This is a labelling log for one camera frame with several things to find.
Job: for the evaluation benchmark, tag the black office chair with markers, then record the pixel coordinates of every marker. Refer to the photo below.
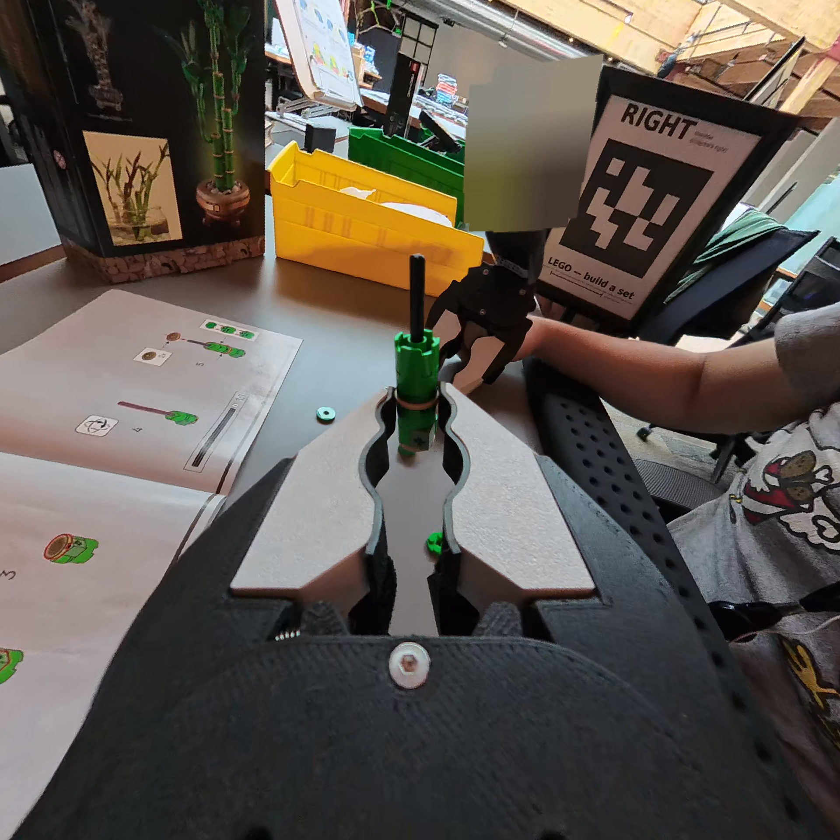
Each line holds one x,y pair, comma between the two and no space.
814,282
722,308

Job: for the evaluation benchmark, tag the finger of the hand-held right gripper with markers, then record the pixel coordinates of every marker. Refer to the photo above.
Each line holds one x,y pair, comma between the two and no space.
447,331
479,364

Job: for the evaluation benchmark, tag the person's right forearm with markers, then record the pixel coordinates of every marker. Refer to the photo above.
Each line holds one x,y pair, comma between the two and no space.
656,380

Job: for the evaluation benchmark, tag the person's grey printed shirt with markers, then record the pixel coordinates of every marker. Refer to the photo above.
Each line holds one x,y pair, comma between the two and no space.
754,525

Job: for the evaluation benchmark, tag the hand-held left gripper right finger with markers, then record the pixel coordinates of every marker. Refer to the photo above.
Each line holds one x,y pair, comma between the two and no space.
518,525

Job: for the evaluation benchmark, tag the white plastic bag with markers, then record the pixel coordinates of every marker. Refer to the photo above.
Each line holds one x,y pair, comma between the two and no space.
420,215
358,193

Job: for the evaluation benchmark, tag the yellow plastic bin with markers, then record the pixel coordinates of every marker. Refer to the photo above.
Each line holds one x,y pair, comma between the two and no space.
341,243

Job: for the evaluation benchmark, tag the green jacket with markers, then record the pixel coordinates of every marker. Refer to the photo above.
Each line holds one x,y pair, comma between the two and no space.
728,246

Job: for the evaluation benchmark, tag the black chair base with casters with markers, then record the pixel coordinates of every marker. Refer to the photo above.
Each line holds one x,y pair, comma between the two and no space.
689,459

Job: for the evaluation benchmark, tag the green plastic bin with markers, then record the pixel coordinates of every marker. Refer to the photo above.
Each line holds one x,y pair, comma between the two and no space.
394,161

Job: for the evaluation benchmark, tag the white building instruction booklet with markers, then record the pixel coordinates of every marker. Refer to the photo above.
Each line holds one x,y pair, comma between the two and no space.
98,407

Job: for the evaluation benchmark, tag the black bamboo set box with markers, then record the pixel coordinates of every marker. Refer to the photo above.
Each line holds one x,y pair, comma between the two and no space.
131,98

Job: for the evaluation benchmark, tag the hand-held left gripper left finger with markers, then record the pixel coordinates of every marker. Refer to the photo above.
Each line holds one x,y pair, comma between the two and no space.
308,525

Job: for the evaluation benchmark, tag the black tool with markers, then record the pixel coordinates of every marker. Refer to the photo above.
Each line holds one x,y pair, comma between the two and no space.
441,134

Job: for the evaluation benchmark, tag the green bamboo segment black axle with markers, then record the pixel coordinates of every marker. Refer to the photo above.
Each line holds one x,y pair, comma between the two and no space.
415,367

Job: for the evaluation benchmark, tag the small black box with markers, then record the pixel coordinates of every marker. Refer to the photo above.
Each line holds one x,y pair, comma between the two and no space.
319,136

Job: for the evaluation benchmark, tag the green round plate brick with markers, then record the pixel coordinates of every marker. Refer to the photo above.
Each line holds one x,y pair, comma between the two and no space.
325,415

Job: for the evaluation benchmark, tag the small green round brick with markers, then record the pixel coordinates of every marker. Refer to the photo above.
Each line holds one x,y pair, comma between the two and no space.
434,542

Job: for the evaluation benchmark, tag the document stand with sheet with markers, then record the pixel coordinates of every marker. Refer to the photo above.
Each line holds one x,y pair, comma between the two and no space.
325,52

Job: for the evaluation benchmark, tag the tall black box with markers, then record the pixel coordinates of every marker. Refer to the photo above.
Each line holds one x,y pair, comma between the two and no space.
403,98

